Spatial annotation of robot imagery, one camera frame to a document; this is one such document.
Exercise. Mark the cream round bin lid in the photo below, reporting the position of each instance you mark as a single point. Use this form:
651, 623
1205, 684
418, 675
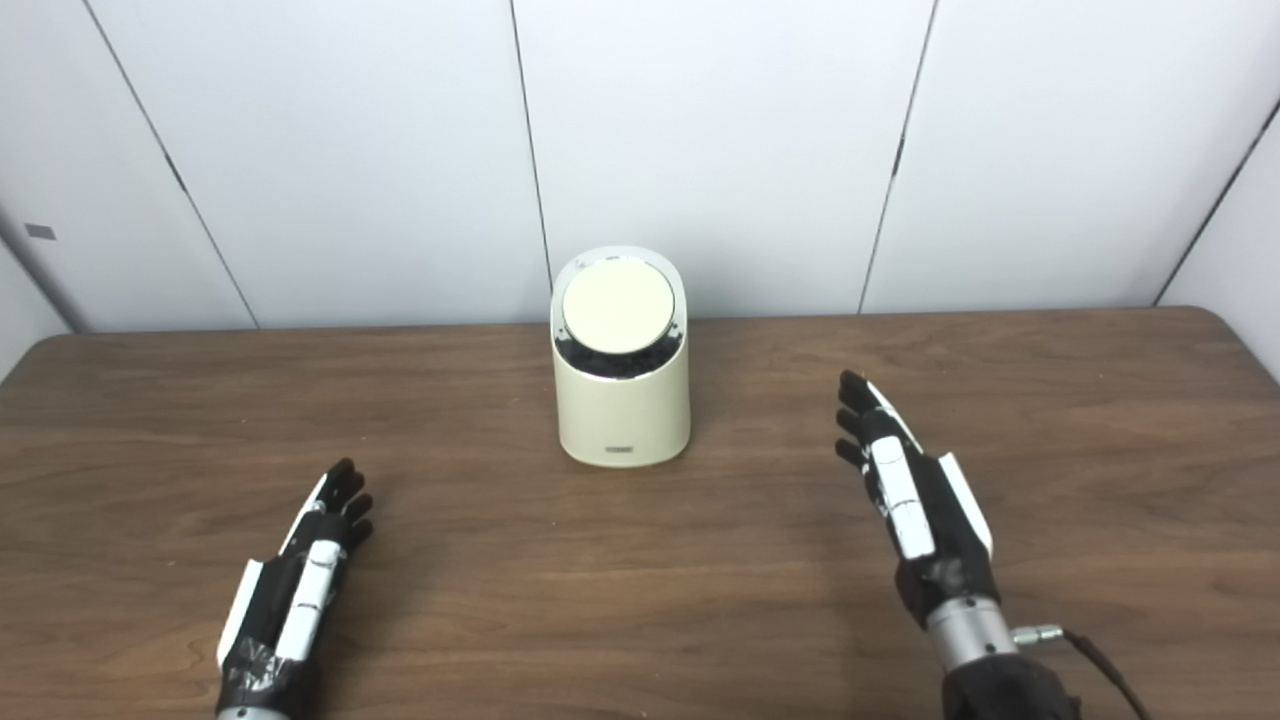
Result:
617, 305

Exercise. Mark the cream-colored bin body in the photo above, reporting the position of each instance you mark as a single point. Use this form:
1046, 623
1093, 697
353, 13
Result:
622, 415

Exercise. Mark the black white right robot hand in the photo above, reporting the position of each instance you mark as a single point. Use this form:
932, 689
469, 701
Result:
945, 540

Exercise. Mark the small grey wall tag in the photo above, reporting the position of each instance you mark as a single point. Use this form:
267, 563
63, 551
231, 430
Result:
40, 231

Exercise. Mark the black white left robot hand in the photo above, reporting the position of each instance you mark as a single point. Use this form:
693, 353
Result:
275, 610

